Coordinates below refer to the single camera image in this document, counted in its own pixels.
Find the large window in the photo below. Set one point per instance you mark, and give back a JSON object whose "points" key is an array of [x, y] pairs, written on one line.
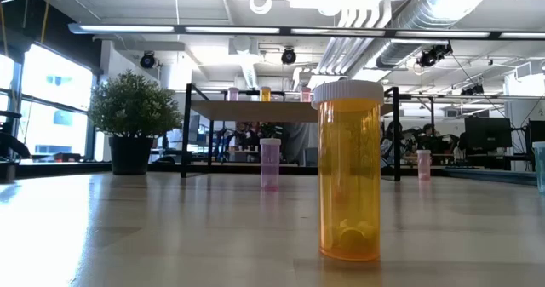
{"points": [[55, 108]]}

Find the wooden shelf black metal frame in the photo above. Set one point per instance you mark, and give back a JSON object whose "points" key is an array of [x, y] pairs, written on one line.
{"points": [[255, 111]]}

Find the orange medicine bottle white cap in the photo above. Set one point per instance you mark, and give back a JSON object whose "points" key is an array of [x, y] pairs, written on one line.
{"points": [[265, 94], [349, 172]]}

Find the pink medicine bottle white cap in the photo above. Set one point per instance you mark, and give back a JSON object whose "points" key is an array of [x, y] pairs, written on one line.
{"points": [[423, 165], [305, 95]]}

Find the black aluminium rig frame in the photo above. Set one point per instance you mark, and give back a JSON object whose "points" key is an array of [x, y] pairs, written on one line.
{"points": [[34, 170]]}

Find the black computer monitor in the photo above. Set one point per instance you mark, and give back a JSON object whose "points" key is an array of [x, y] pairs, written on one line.
{"points": [[537, 129], [487, 131]]}

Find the silver ceiling air duct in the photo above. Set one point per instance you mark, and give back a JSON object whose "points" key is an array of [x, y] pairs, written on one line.
{"points": [[396, 55]]}

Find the person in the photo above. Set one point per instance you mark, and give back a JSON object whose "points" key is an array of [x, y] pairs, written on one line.
{"points": [[247, 136]]}

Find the black ceiling spotlight cluster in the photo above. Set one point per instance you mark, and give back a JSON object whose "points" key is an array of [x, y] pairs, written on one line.
{"points": [[432, 56]]}

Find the purple medicine bottle white cap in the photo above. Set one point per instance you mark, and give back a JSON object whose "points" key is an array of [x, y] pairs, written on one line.
{"points": [[270, 163], [232, 94]]}

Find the teal medicine bottle white cap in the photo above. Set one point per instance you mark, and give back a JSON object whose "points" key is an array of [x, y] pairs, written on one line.
{"points": [[540, 168]]}

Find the green plant in black pot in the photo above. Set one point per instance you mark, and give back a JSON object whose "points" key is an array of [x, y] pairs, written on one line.
{"points": [[134, 104]]}

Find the white hanging cloth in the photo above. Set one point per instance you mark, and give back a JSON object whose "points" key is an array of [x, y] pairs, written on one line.
{"points": [[298, 142]]}

